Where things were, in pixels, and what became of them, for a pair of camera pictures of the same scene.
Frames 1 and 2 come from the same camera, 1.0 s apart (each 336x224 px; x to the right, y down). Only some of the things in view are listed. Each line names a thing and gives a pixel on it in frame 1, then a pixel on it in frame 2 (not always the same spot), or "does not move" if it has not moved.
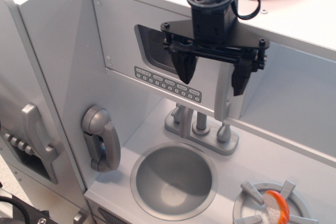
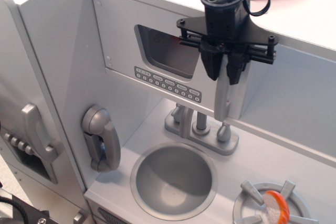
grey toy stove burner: (248, 208) does not move
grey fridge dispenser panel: (20, 149) does not move
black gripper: (215, 31) -> (227, 27)
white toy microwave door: (132, 45) does not move
